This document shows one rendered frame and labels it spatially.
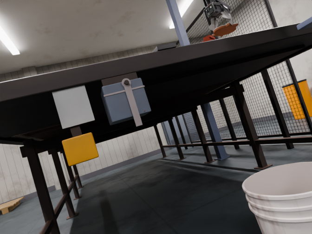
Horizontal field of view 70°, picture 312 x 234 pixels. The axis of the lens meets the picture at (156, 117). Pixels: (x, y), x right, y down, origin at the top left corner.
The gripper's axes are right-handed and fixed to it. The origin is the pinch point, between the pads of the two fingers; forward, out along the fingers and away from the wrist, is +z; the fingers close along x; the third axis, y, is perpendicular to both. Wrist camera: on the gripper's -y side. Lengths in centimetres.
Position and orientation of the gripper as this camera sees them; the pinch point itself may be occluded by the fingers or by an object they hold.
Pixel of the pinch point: (224, 29)
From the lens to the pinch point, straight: 136.0
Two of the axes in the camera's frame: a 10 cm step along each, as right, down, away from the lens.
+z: 3.0, 9.5, -0.6
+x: 4.9, -2.1, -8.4
